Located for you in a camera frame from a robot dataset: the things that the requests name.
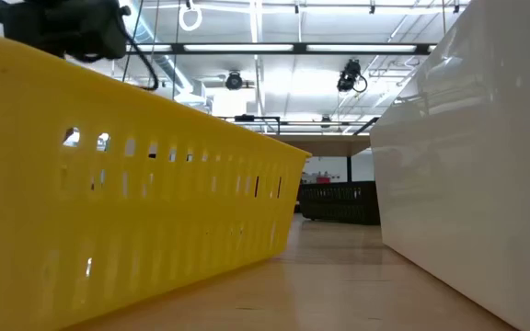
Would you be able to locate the yellow slotted plastic basket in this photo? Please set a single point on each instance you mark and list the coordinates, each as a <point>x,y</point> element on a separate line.
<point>131,220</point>

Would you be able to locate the white plastic basket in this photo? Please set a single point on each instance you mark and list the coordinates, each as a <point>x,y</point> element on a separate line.
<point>476,184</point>

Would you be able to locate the black background frame rail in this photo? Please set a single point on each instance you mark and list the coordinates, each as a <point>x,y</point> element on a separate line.
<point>246,118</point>

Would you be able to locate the black overhead frame beam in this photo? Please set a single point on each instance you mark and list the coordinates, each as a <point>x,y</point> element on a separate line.
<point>299,48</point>

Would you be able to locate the silver ventilation duct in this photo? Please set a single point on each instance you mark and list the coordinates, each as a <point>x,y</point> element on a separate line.
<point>173,69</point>

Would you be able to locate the red background item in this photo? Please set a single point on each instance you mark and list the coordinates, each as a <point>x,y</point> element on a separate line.
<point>322,179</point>

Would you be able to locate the black metal shelf leg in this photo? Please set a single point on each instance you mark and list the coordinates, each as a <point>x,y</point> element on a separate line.
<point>349,169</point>

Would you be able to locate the black diagonal frame strut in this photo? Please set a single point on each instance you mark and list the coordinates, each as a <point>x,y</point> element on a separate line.
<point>366,125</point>

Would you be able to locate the wooden shelf board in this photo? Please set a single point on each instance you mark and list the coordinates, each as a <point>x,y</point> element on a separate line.
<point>325,146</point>

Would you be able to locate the black slotted plastic basket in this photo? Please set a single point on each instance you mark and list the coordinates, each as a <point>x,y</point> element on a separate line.
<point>338,207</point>

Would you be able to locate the black overhead camera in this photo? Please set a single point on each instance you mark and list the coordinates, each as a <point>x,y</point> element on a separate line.
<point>349,76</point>

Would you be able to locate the white LED light strip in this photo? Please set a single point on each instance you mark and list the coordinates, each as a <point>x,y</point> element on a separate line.
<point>361,48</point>
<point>237,48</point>
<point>161,48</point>

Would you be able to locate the black round ceiling fixture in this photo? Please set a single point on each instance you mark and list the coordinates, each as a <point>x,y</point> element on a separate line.
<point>233,81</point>

